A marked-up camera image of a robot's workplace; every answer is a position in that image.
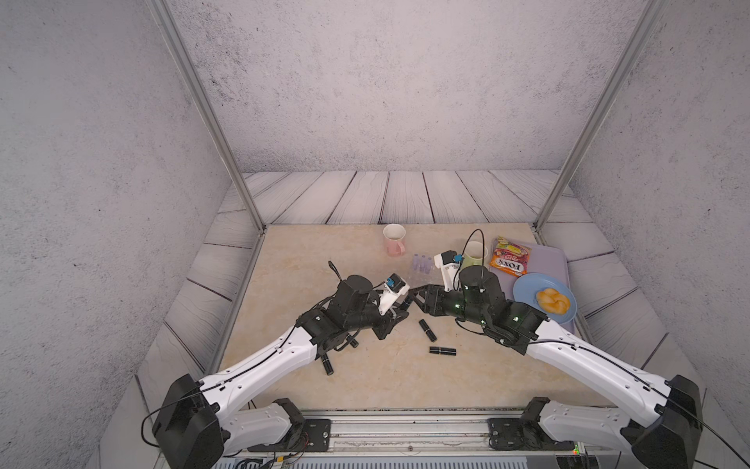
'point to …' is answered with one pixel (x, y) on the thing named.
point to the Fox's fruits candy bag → (510, 258)
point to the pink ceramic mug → (395, 234)
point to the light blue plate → (527, 287)
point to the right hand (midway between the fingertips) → (414, 294)
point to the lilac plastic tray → (544, 259)
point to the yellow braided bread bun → (553, 301)
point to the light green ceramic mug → (474, 256)
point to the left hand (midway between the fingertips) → (408, 313)
